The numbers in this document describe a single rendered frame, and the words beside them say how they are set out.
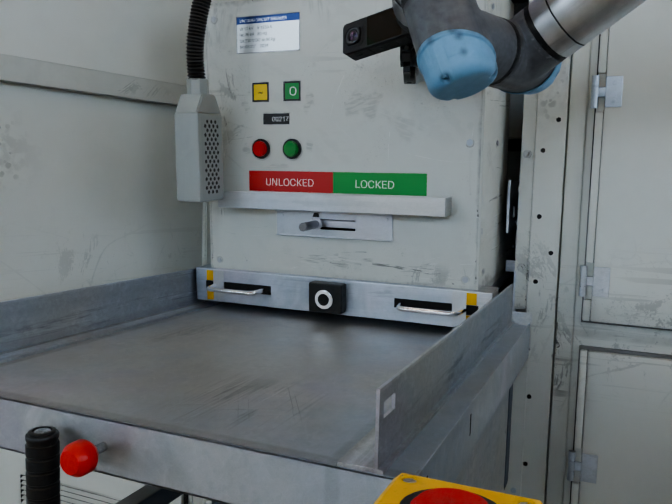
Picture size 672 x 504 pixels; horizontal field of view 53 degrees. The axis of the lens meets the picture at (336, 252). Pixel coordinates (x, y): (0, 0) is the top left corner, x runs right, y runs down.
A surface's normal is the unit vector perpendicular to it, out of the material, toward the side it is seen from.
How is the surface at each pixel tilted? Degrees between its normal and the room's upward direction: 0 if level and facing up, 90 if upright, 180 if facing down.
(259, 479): 90
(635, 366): 90
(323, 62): 93
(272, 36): 93
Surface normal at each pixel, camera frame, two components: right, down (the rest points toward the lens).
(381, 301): -0.40, 0.14
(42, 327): 0.92, 0.07
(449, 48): -0.33, -0.06
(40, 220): 0.79, 0.08
